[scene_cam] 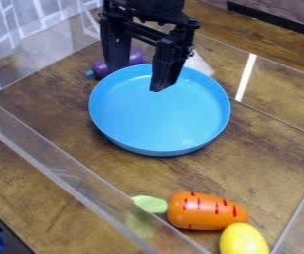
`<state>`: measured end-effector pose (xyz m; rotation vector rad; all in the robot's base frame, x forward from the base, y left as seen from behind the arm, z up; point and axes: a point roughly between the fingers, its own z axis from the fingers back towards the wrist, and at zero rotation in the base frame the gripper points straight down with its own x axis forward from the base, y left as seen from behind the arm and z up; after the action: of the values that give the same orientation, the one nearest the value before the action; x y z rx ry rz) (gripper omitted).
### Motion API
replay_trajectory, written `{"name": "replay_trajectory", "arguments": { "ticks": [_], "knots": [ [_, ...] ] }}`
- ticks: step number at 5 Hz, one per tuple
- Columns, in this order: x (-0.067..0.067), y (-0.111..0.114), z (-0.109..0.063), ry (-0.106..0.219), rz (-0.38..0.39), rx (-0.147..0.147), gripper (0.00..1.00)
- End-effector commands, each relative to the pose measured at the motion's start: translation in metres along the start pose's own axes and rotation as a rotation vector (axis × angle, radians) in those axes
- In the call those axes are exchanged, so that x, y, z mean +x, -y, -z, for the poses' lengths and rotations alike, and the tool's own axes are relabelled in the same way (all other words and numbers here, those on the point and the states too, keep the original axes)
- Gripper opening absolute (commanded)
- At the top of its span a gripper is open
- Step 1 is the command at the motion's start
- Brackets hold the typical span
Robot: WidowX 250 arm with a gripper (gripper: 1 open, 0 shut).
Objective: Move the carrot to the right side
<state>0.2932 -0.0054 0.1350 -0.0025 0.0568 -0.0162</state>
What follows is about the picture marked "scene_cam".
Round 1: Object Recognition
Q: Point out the orange toy carrot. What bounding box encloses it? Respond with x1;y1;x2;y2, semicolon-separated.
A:
132;191;251;230

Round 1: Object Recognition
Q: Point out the clear acrylic enclosure wall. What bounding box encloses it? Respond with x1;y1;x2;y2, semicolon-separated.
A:
0;0;304;254

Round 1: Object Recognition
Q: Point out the purple toy eggplant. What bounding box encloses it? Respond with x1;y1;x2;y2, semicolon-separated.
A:
86;48;148;79

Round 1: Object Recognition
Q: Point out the yellow toy lemon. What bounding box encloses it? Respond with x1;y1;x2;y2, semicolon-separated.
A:
220;223;271;254

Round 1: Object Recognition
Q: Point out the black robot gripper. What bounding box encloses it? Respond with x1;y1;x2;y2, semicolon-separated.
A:
101;0;201;92

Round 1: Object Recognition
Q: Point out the blue round plate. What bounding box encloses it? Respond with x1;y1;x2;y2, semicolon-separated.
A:
89;63;232;157

